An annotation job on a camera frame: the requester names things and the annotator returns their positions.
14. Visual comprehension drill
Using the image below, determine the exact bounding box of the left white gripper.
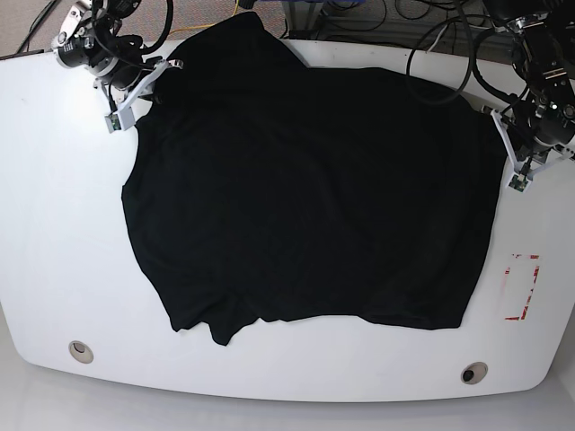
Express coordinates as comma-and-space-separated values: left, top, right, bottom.
482, 105, 574, 189

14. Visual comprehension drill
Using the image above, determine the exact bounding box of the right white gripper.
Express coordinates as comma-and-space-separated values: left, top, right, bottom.
93, 57, 184, 130

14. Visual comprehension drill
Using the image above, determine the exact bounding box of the black t-shirt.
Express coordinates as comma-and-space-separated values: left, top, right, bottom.
122, 13, 506, 345

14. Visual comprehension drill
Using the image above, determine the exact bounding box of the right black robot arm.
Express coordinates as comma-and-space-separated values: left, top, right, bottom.
52, 1, 184, 133

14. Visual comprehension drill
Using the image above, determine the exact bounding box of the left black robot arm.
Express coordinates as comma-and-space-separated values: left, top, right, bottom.
443, 1, 574, 192

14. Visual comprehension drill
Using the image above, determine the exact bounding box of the red tape rectangle marking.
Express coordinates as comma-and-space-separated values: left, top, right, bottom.
499, 254, 541, 321

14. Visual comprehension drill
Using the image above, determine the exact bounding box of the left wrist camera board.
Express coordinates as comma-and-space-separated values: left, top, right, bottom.
508, 173, 531, 193

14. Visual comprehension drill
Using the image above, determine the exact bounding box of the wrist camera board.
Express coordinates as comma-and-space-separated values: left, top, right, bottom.
104, 113, 122, 133
508, 173, 531, 193

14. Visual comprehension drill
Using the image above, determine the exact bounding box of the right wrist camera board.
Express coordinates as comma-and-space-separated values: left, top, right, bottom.
104, 113, 122, 133

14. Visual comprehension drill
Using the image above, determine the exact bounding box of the yellow cable on floor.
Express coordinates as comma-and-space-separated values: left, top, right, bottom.
172, 0, 238, 35

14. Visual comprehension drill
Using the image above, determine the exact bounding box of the right table cable grommet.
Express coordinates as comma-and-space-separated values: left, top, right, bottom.
461, 362, 489, 385

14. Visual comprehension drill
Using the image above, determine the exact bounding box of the table cable grommet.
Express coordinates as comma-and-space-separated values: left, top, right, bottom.
461, 362, 489, 385
68, 340, 94, 365

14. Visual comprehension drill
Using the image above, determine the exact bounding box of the left table cable grommet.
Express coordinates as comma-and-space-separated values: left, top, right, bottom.
68, 340, 94, 365

